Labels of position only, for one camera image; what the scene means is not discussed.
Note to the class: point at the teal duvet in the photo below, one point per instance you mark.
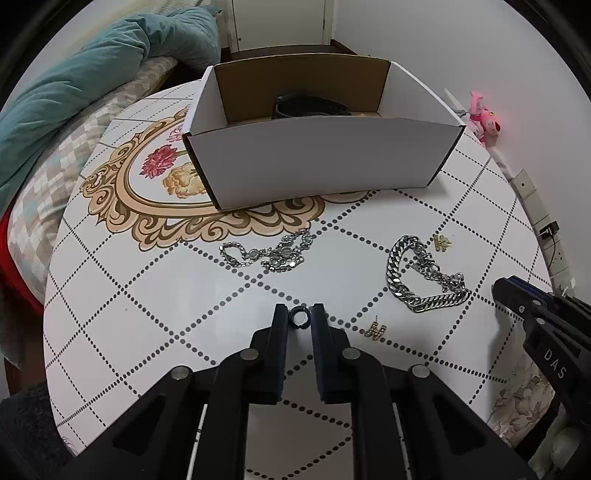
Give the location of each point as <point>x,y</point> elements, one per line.
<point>92,83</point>

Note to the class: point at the checked beige bed sheet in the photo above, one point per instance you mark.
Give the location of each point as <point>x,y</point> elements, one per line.
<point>55,184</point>

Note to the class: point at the black plug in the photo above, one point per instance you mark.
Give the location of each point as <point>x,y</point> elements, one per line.
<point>548,229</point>

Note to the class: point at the pink plush toy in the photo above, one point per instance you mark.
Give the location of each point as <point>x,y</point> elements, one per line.
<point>485,117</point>

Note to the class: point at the dark cloth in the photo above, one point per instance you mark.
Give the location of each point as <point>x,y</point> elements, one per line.
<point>32,434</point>

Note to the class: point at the red cloth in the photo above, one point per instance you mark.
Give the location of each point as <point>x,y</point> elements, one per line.
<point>21,258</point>

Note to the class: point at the white door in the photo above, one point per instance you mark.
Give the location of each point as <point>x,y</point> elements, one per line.
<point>279,23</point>

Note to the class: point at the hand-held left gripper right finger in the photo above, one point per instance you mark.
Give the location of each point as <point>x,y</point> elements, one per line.
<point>320,350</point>

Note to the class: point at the floral cushion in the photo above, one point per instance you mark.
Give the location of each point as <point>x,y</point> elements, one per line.
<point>524,401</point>

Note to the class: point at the white wall socket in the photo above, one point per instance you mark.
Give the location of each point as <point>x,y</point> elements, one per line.
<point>523,184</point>

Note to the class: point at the gold letter earring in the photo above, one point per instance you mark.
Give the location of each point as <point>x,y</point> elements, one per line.
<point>442,242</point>
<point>375,330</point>

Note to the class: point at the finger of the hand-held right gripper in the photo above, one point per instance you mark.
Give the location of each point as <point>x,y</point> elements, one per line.
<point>510,293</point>

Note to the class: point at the white cardboard box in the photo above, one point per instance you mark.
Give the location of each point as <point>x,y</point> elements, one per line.
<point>323,157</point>

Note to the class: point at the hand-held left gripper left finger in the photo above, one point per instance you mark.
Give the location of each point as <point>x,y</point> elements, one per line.
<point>280,350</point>

